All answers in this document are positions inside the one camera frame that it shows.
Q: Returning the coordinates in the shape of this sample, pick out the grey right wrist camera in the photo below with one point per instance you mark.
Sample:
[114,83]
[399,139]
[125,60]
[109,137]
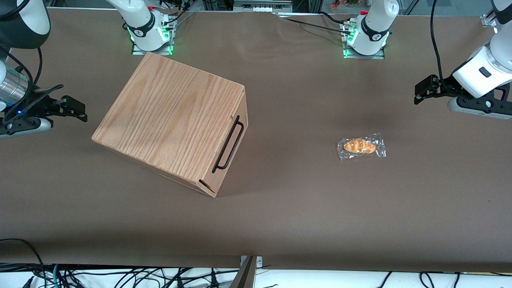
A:
[24,130]

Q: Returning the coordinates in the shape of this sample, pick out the small orange object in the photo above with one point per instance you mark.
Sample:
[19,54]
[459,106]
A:
[335,4]

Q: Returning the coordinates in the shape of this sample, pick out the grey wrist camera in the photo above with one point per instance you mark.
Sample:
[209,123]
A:
[476,112]
[24,130]

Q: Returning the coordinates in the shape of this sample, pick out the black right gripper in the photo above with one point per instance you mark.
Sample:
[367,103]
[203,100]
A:
[38,104]

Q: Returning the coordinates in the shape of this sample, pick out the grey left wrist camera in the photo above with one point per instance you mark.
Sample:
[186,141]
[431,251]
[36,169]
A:
[476,112]

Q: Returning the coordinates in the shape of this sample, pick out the bread roll in clear wrapper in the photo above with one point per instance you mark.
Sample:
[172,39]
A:
[360,146]

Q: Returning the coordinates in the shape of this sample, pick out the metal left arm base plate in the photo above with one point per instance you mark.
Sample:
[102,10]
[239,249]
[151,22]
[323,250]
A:
[378,55]

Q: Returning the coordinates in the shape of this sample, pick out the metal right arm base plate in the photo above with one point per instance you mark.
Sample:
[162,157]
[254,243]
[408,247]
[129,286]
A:
[138,50]

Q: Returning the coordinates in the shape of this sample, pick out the aluminium corner bracket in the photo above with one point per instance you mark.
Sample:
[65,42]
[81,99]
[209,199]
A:
[488,20]

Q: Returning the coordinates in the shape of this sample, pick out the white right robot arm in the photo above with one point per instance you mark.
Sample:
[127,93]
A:
[144,24]

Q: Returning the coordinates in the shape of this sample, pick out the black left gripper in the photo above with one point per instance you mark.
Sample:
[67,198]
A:
[447,86]

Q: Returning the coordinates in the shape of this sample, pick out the wooden drawer cabinet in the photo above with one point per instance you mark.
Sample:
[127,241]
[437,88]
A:
[168,116]

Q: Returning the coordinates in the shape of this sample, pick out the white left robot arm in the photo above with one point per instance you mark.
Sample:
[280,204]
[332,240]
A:
[374,28]

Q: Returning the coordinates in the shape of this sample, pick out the dark grey pole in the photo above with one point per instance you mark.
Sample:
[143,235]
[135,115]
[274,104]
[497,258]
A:
[244,278]

